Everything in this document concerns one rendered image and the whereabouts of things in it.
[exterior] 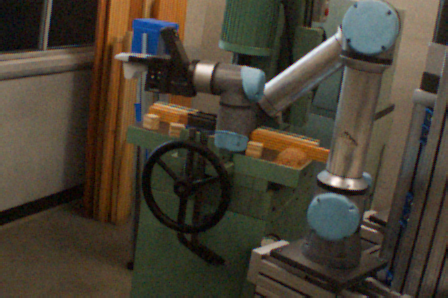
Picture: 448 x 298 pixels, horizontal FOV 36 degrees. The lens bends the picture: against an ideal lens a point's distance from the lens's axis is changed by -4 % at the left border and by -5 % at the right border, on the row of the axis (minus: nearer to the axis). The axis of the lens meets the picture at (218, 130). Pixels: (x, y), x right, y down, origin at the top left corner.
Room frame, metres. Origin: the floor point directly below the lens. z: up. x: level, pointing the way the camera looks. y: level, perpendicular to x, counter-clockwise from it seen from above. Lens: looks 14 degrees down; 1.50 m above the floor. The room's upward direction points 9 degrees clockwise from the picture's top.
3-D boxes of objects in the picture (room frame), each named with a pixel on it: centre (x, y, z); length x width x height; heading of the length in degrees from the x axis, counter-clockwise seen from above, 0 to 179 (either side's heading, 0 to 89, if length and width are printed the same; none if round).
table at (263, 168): (2.27, 0.00, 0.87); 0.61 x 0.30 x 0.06; 70
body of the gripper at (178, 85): (1.65, 0.13, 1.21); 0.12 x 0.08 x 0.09; 73
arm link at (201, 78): (1.63, 0.05, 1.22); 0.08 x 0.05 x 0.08; 163
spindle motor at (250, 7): (2.37, -0.04, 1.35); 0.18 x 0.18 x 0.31
